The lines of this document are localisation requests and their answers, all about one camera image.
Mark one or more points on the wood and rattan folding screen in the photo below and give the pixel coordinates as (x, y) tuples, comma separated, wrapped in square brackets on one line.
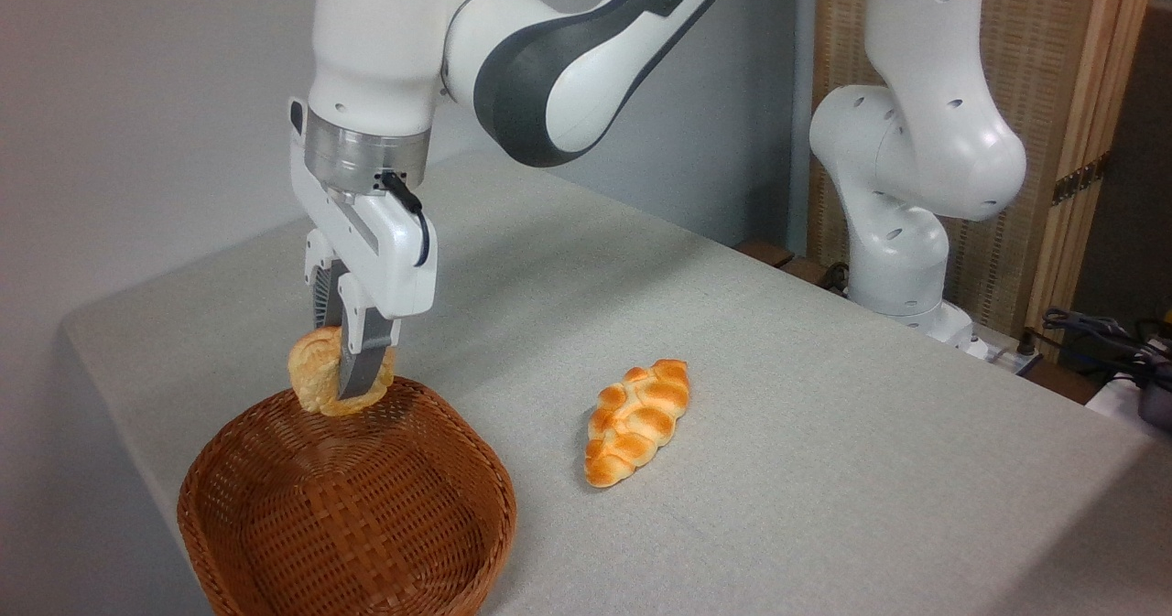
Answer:
[(1039, 48)]

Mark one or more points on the brown wooden board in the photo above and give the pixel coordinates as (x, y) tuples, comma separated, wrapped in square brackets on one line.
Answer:
[(765, 252)]

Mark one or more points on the white power strip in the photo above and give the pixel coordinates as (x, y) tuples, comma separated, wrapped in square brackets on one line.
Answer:
[(1012, 360)]

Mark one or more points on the brown woven wicker basket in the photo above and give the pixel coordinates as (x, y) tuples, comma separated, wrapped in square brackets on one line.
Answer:
[(348, 515)]

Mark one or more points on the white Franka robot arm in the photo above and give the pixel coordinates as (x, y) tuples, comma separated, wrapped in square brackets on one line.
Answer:
[(916, 140)]

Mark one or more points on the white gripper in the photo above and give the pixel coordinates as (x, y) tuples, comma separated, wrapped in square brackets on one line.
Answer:
[(389, 259)]

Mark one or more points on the round orange bread roll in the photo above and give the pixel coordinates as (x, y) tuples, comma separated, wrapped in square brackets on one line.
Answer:
[(311, 369)]

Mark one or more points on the braided orange bread loaf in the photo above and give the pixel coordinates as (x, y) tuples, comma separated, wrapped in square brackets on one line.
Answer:
[(636, 419)]

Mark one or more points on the grey tablecloth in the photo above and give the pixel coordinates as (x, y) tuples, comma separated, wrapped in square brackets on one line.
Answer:
[(824, 460)]

